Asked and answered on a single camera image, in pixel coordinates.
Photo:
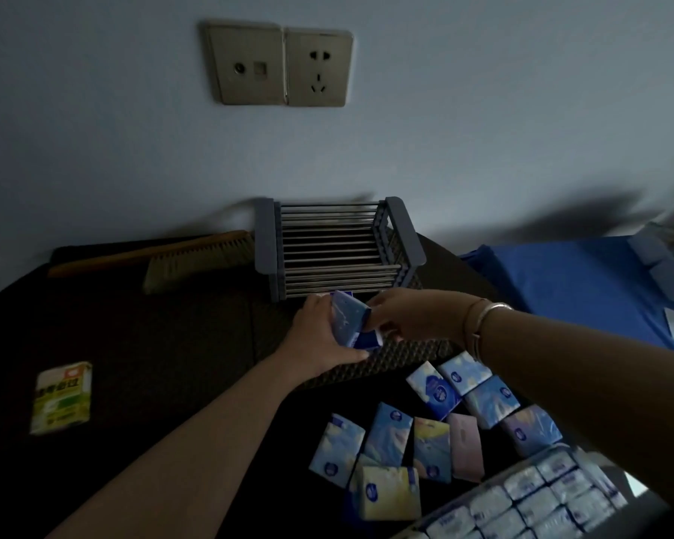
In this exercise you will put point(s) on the person's right hand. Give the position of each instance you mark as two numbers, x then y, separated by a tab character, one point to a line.
427	317

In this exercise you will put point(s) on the person's left hand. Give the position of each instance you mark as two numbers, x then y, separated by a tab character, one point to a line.
309	342

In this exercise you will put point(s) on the person's right fingers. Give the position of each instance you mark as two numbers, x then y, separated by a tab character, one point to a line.
385	317

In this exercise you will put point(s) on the person's left thumb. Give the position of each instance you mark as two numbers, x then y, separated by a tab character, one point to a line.
345	358

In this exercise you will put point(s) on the blue pocket tissue packet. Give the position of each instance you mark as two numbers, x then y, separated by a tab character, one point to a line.
349	319

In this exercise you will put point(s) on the person's right forearm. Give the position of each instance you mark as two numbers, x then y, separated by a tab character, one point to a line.
595	387

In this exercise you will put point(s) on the person's left forearm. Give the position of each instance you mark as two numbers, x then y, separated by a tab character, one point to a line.
202	460

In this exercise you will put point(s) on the silver bangle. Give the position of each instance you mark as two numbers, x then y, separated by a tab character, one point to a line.
486	325

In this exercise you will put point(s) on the pile of pastel tissue packs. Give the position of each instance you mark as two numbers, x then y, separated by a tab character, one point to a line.
432	443

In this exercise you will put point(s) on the blue cloth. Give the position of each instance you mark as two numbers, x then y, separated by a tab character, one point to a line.
573	280

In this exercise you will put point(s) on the plastic wrapped tissue bundle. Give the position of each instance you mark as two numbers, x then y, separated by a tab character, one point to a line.
539	499

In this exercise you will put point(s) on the yellow green packet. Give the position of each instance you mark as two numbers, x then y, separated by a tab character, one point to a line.
62	398

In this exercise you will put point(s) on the grey white folded item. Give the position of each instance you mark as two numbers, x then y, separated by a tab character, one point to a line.
665	258

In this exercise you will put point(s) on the gold power outlet wall plate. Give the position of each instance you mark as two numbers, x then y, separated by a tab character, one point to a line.
318	68

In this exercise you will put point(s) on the gold data socket wall plate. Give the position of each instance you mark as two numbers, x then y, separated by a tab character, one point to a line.
246	64

